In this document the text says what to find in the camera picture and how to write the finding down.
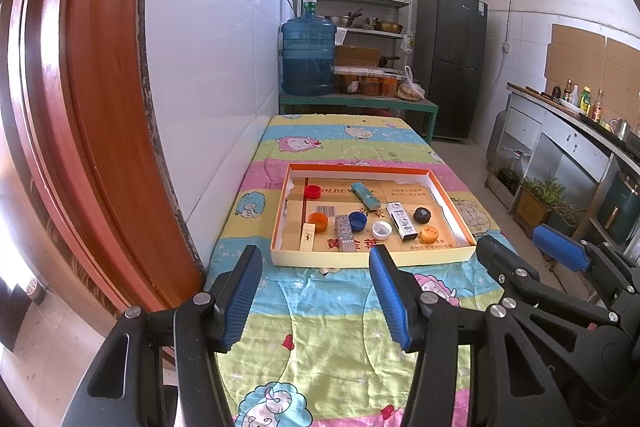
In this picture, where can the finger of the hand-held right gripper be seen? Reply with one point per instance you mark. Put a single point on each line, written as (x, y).
(560, 247)
(520, 287)

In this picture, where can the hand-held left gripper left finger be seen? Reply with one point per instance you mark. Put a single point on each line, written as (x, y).
(240, 302)

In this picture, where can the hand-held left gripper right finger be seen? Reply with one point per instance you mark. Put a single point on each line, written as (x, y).
(392, 302)

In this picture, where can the white bottle cap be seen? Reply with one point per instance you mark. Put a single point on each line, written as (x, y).
(381, 231)

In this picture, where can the orange printed cap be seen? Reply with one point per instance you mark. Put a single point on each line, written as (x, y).
(429, 235)

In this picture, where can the white printed box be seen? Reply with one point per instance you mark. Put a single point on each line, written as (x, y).
(401, 221)

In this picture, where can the clear plastic case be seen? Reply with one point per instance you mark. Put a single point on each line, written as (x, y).
(346, 234)

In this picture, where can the blue bottle cap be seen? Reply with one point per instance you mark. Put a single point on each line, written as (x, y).
(358, 220)

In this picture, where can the black bottle cap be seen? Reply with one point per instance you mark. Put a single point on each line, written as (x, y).
(423, 214)

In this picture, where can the small beige box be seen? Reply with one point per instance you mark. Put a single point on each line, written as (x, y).
(307, 237)

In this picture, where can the orange bottle cap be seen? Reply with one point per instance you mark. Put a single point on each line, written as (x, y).
(318, 222)

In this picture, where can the shallow cardboard box tray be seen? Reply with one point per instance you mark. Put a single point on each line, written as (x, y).
(390, 192)

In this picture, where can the teal lighter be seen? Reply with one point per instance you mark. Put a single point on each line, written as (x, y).
(364, 194)

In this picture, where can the red bottle cap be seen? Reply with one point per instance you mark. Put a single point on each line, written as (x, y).
(312, 192)

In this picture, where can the plant in yellow pot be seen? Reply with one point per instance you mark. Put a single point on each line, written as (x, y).
(532, 207)

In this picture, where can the dark green appliance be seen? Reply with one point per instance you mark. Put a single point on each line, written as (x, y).
(620, 207)

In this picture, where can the plastic oil jug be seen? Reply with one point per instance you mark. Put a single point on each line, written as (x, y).
(511, 174)

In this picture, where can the grey counter cabinet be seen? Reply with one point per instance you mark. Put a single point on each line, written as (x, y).
(565, 147)

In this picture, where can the grey gas cylinder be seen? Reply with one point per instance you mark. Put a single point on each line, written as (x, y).
(496, 142)

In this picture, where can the metal cup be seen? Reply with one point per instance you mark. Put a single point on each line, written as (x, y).
(621, 128)

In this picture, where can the red brown bottle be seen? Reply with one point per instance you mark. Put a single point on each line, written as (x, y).
(597, 104)

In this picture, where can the yellow green bottle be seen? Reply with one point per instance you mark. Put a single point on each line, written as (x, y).
(586, 101)

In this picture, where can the white bottle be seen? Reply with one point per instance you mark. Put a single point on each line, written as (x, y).
(575, 96)

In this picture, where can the dark sauce bottle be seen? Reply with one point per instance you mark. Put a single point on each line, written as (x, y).
(556, 92)

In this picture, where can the green low bench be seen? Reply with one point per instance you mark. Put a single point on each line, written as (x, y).
(360, 101)

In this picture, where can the plastic bag of food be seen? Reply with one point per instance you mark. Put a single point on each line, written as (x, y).
(411, 92)

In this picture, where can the dark refrigerator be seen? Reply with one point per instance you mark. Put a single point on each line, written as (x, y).
(450, 67)

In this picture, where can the orange food jar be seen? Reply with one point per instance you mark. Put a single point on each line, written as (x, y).
(390, 88)
(371, 87)
(349, 86)

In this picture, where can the dark floor object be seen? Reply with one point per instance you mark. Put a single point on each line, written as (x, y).
(15, 322)

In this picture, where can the brown wooden door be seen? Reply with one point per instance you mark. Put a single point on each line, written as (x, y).
(90, 132)

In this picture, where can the black pan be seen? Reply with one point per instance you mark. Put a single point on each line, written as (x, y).
(388, 62)

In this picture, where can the cardboard box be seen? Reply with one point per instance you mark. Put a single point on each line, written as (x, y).
(357, 56)

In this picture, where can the blue water jug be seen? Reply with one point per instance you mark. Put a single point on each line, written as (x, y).
(307, 57)

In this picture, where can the golden metal bowl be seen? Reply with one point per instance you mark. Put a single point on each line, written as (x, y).
(389, 27)

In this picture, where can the cardboard sheet on wall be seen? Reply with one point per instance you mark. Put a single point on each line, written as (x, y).
(622, 69)
(575, 52)

